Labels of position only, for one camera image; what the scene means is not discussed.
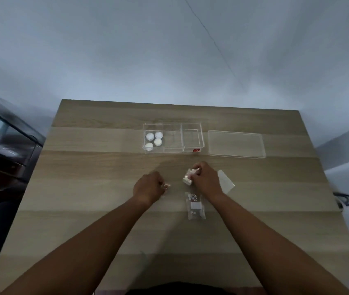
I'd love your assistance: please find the empty clear plastic bag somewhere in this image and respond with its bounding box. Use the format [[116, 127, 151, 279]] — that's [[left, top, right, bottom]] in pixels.
[[217, 170, 236, 194]]

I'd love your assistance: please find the clear plastic compartment box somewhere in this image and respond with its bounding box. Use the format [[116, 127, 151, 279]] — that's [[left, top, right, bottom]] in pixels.
[[143, 122, 205, 154]]

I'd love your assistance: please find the person's dark clothing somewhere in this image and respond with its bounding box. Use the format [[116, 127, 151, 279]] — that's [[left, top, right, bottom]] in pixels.
[[94, 283, 267, 295]]

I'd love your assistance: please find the white tablet packet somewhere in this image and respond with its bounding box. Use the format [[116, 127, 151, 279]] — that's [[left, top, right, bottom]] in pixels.
[[182, 168, 201, 186]]

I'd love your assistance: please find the person's left forearm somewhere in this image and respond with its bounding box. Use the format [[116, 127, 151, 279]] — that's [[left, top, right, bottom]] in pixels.
[[0, 196, 152, 295]]

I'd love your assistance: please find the person's left hand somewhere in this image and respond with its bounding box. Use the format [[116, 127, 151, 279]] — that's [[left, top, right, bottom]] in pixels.
[[133, 171, 166, 206]]

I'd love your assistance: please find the person's right hand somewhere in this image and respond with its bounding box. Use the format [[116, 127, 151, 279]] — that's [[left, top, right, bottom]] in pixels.
[[190, 161, 225, 202]]

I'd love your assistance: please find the clear bag with small parts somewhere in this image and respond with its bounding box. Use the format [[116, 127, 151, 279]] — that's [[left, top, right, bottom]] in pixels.
[[185, 192, 207, 220]]

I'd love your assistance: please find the clear plastic box lid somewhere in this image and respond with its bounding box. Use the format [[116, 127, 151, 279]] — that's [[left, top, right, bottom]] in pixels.
[[207, 130, 267, 159]]

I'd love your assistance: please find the person's right forearm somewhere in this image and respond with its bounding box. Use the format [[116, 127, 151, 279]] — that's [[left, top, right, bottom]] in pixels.
[[207, 192, 349, 295]]

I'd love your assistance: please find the glass cabinet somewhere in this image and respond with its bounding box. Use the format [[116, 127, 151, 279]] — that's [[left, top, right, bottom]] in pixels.
[[0, 98, 46, 182]]

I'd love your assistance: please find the black cable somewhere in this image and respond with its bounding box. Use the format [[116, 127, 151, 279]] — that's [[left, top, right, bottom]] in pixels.
[[333, 192, 349, 209]]

